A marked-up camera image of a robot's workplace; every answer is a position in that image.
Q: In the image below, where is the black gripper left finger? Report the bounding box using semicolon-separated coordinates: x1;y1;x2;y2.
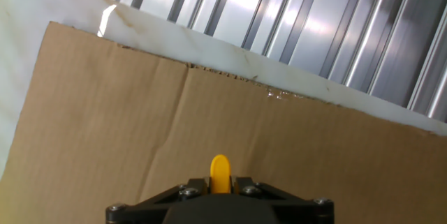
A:
105;177;212;224

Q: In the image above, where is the yellow bubble ring wand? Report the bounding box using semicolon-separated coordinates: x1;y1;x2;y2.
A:
209;154;233;195

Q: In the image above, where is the brown cardboard sheet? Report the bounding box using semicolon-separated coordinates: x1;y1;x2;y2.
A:
0;21;447;224

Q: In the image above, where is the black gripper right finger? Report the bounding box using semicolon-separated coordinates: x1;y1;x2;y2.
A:
231;177;335;224

